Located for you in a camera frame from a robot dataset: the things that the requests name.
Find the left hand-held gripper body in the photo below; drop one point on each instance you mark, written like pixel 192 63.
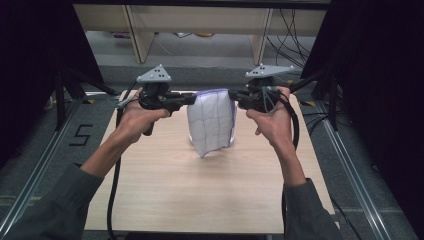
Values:
pixel 156 96

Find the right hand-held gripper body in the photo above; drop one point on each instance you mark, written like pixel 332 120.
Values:
pixel 263 95

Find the person's left hand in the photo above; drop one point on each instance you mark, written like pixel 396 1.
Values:
pixel 133 120

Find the person's right hand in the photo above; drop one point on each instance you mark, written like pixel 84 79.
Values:
pixel 276 126

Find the black metal stand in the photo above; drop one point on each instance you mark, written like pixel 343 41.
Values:
pixel 60 100
pixel 333 103

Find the light wooden shelf unit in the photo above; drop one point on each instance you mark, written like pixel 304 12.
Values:
pixel 200 20

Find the dark curtain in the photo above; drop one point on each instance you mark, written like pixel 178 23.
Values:
pixel 26 66
pixel 383 83

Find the metal floor rail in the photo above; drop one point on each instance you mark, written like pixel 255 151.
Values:
pixel 350 180
pixel 40 166

